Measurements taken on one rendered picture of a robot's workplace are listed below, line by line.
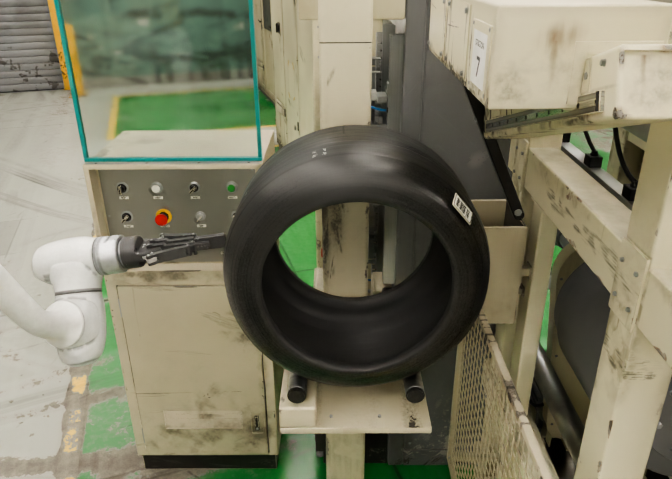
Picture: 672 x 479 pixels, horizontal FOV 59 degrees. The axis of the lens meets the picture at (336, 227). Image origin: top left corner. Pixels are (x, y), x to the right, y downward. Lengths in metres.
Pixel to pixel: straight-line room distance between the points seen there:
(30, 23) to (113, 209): 8.30
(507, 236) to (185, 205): 1.01
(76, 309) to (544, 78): 1.05
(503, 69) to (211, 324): 1.49
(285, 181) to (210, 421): 1.37
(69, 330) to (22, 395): 1.81
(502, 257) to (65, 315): 1.07
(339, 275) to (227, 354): 0.65
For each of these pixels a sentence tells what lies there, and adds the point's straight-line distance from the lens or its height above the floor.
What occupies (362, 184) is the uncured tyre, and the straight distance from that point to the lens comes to 1.18.
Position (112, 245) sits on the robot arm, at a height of 1.25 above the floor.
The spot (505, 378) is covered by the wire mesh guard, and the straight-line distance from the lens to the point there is 1.40.
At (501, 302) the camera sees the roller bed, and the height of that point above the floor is 0.97.
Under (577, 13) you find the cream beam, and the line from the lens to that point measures 0.93.
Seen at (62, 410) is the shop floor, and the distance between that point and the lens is 3.05.
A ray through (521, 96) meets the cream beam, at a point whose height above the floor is 1.66.
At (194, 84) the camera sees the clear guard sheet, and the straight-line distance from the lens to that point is 1.84.
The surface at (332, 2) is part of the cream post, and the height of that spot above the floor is 1.75.
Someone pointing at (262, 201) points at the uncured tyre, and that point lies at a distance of 1.23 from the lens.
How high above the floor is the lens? 1.84
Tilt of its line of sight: 24 degrees down
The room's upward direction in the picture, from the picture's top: straight up
